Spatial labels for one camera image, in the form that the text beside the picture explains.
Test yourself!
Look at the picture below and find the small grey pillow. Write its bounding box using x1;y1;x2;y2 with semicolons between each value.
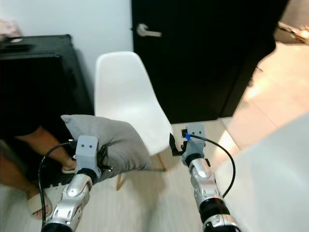
61;114;153;184

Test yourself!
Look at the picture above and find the white plastic chair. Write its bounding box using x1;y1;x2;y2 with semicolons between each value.
95;51;174;191

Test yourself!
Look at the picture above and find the beige slipper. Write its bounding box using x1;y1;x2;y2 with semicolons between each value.
62;161;78;174

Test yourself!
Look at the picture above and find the person's bare leg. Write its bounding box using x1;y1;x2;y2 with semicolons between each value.
23;126;74;171
0;154;44;213

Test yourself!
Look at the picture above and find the black door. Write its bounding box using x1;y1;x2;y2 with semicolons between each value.
131;0;291;124

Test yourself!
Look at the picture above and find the white bed mattress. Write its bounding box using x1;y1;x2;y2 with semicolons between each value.
215;113;309;232

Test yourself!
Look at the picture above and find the pink cloth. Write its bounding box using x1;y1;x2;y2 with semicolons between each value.
0;19;23;41

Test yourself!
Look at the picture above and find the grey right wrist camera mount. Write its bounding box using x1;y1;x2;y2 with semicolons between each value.
186;123;207;157

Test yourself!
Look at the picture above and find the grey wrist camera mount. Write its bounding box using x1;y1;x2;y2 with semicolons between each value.
75;135;100;170
186;123;207;157

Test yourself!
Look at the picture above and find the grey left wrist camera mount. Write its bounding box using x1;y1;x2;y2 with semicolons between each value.
75;135;100;170

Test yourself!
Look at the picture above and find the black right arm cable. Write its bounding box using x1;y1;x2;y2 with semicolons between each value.
190;134;237;199

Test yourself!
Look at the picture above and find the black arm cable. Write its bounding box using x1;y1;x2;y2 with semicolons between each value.
37;141;78;228
190;134;237;199

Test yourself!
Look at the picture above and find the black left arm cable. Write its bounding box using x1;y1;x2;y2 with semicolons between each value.
37;141;78;228

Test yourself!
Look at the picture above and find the silver door handle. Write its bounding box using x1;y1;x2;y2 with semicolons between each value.
136;23;163;39

